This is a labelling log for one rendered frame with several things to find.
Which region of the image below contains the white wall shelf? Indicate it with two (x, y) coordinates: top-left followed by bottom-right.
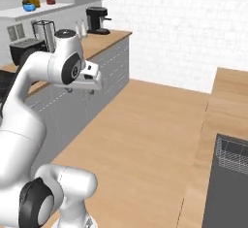
(0, 1), (76, 21)

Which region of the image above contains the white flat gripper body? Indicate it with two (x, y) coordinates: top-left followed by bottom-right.
(53, 70), (106, 93)

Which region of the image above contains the grey sink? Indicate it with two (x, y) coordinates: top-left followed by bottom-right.
(201, 132), (248, 228)

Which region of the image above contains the blue bowl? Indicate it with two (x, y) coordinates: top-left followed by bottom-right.
(22, 3), (37, 13)

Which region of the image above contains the black toaster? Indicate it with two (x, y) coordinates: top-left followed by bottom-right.
(8, 38), (50, 67)

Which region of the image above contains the black coffee machine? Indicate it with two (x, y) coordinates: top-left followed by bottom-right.
(85, 6), (112, 36)

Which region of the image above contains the grey wall outlet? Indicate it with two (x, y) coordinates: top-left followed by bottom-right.
(6, 22), (26, 43)

